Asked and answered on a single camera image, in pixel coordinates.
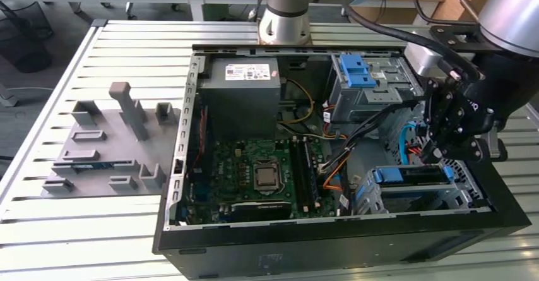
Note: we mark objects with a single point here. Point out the metal disk bay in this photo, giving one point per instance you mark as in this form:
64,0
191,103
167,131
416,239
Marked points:
415,190

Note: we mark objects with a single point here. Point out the hard disk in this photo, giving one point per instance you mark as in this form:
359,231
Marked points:
384,175

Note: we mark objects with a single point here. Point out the green motherboard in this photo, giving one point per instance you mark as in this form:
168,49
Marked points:
235,161

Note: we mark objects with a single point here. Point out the black graphics card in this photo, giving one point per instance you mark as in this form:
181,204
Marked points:
260,210

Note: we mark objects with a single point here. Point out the silver CPU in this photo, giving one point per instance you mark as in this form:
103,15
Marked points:
265,176

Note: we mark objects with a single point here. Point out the black wrist mount bracket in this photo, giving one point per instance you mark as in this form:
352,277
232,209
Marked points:
446,34

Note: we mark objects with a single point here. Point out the grey metal stand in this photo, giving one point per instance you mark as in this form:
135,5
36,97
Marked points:
9,101

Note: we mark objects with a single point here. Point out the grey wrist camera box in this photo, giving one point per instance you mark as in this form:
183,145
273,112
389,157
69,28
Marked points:
423,60

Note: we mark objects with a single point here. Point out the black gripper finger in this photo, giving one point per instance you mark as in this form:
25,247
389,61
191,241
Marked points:
439,113
475,148

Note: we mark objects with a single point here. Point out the blue RAM stick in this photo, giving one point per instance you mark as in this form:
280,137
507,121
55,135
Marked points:
89,167

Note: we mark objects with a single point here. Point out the grey parts rack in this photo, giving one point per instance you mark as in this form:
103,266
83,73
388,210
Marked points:
113,154

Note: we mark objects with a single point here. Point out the metal optical drive cage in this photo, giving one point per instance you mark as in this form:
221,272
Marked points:
379,96

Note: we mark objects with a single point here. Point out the grey power supply unit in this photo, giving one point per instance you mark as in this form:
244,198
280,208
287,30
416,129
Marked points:
240,110

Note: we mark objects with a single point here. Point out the blue plastic drive latch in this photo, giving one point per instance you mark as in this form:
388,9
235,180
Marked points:
357,72

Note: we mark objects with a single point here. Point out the black RAM slot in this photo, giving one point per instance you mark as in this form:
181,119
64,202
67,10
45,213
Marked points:
312,173
299,173

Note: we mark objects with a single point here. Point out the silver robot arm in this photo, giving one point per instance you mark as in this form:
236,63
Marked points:
514,19

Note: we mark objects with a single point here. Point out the CPU socket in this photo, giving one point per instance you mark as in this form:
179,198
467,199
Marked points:
268,191

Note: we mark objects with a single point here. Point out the black open PC case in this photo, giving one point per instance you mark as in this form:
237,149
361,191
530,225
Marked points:
336,249

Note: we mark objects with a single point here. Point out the black mesh wastebasket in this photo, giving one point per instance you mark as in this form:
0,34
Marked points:
25,41

